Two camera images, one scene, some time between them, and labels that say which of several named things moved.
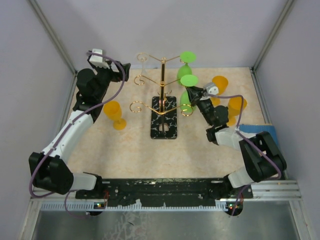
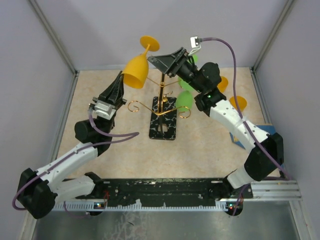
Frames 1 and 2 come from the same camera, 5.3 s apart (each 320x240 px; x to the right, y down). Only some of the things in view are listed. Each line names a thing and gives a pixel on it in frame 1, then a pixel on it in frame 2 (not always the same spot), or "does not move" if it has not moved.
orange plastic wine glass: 234,106 does not move
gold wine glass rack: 164,109 does not move
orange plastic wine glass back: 221,83 does not move
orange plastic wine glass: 113,110 to 136,71
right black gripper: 193,92 to 167,64
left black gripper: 116,76 to 113,94
